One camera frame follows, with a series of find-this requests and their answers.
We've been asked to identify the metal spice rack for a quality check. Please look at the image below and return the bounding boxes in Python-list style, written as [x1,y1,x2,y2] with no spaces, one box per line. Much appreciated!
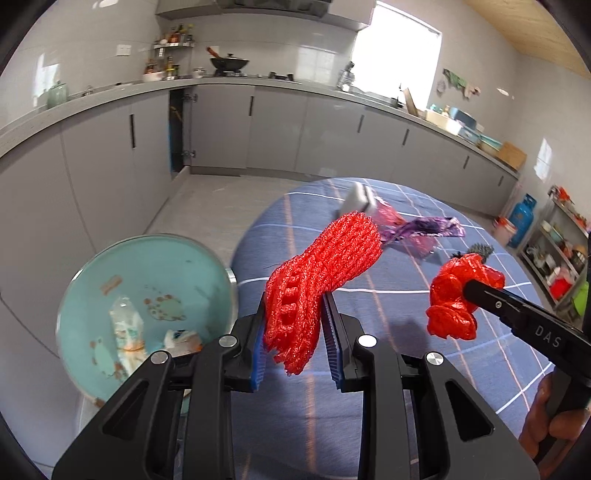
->
[142,24,194,82]

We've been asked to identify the grey base cabinets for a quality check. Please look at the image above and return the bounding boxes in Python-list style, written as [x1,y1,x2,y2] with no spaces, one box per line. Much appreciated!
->
[1,80,519,356]

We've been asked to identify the range hood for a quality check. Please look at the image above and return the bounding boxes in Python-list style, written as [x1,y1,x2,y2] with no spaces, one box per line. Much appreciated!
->
[155,0,377,32]

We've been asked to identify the right hand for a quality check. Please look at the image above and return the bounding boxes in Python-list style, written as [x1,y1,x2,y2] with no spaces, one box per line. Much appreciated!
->
[519,373,590,479]

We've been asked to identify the blue gas cylinder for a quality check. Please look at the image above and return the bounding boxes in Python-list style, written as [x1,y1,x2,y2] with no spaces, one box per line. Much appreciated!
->
[509,194,537,248]

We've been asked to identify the teal round trash bin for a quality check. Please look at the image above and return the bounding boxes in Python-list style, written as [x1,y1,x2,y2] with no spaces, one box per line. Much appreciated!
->
[56,234,238,406]

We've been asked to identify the metal storage shelf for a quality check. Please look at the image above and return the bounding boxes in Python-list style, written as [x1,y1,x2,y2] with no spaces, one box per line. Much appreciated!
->
[518,185,590,322]

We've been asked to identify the red orange plastic bag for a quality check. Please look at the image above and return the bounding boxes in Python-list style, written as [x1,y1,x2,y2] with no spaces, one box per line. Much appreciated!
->
[426,253,505,340]

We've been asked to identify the black wok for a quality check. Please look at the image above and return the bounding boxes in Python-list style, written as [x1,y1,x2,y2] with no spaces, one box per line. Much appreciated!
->
[206,46,249,77]

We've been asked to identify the green ceramic teapot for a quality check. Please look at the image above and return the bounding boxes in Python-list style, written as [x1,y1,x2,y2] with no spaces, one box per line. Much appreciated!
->
[46,81,68,109]

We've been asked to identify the white red-print plastic bag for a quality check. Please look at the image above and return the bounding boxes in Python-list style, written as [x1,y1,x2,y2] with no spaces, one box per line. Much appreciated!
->
[163,330,202,357]

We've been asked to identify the purple snack wrapper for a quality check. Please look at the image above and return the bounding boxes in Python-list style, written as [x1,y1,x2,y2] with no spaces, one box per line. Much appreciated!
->
[378,217,466,244]

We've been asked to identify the red white bucket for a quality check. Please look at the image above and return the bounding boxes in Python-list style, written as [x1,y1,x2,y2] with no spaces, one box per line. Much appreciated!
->
[492,217,517,247]

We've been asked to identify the black foam fruit net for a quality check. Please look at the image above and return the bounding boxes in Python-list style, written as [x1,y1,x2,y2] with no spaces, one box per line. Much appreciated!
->
[452,243,494,264]

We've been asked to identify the red foam fruit net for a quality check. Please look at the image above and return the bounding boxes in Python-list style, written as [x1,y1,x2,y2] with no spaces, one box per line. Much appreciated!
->
[263,212,382,375]

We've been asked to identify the pink transparent wrapper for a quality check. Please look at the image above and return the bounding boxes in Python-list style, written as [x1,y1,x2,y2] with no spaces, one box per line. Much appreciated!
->
[373,202,441,256]

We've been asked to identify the wooden cutting board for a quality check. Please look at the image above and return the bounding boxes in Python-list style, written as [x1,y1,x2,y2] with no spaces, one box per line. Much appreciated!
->
[496,142,527,171]

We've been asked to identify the white black sponge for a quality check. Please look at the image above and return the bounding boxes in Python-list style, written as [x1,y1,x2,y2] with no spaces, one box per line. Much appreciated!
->
[339,181,378,217]

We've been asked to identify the blue plaid tablecloth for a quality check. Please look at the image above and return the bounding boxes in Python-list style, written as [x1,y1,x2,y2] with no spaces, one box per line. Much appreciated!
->
[231,178,551,479]

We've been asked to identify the clear tall plastic bag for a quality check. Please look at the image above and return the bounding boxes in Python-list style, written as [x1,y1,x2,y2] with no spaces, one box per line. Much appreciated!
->
[109,296,147,376]

